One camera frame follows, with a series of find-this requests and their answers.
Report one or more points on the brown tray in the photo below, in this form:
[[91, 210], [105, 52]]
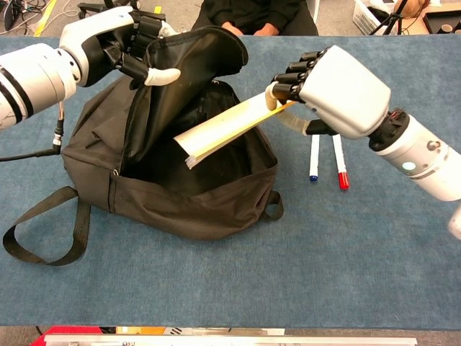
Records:
[[441, 21]]

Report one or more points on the white plastic basket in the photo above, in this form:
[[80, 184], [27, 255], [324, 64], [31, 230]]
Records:
[[367, 18]]

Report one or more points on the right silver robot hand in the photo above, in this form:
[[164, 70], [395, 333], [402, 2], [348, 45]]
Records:
[[342, 93]]

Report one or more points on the blue felt table mat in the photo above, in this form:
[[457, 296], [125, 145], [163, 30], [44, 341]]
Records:
[[230, 281]]

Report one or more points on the blue whiteboard marker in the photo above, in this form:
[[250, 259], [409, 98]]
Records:
[[314, 158]]

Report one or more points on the black fabric backpack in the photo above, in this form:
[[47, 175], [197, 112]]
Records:
[[198, 205]]

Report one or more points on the white yellow Lexicon book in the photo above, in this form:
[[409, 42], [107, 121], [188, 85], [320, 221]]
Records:
[[223, 129]]

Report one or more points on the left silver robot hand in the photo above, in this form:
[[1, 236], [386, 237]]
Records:
[[97, 27]]

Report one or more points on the seated person in black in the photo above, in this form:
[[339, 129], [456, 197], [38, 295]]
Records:
[[252, 14]]

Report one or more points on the black office chair base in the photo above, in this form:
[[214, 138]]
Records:
[[93, 6]]

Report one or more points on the red box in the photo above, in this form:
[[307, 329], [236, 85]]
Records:
[[68, 331]]

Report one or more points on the red whiteboard marker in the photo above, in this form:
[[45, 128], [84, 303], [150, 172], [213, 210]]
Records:
[[341, 162]]

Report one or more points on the aluminium profile rail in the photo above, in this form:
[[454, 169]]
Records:
[[230, 340]]

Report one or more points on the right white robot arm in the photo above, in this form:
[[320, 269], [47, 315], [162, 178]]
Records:
[[421, 158]]

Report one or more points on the black tripod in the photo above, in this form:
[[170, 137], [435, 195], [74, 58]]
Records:
[[390, 16]]

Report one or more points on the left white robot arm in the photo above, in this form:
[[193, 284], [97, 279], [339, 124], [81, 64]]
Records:
[[32, 83]]

